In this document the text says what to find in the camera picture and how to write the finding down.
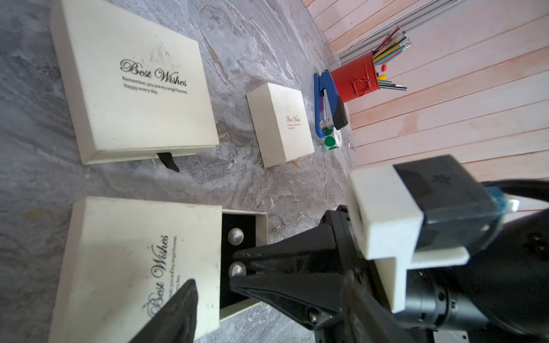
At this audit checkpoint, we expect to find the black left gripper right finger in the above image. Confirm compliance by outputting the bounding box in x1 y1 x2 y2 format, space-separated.
340 271 415 343

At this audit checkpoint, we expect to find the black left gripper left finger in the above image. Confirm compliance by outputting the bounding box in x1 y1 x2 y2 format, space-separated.
130 279 199 343

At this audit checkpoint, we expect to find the cream drawer jewelry box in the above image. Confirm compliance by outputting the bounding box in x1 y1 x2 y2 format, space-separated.
49 197 267 342

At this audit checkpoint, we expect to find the pearl earring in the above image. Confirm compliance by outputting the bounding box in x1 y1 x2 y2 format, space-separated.
228 262 247 279
227 227 244 247

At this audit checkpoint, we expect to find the red pencil cup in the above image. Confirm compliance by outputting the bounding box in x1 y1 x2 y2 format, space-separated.
330 52 380 103

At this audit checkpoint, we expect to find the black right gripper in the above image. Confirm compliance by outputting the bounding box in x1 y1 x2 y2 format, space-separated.
230 205 387 342

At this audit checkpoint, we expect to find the cream small gift box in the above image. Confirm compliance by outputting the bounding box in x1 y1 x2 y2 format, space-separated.
246 82 315 168

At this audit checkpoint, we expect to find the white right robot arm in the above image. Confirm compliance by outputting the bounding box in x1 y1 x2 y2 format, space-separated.
230 206 548 342

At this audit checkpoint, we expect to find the cream large gift box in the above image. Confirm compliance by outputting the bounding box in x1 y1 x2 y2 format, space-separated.
50 1 220 164

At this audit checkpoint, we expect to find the coloured pencils bundle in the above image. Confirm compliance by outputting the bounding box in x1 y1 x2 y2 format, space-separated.
373 26 411 91

